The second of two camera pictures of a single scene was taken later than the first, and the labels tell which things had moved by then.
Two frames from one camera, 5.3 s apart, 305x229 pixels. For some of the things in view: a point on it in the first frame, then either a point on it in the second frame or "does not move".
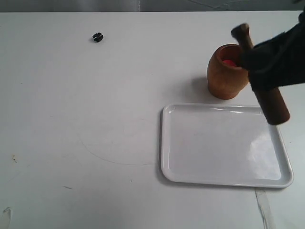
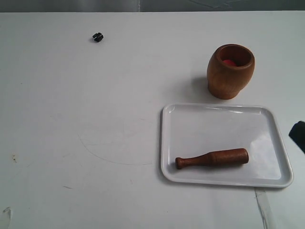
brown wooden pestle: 269,99 -> 221,157
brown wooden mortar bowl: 226,77 does not move
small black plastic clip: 98,37 does not move
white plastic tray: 223,144 does not move
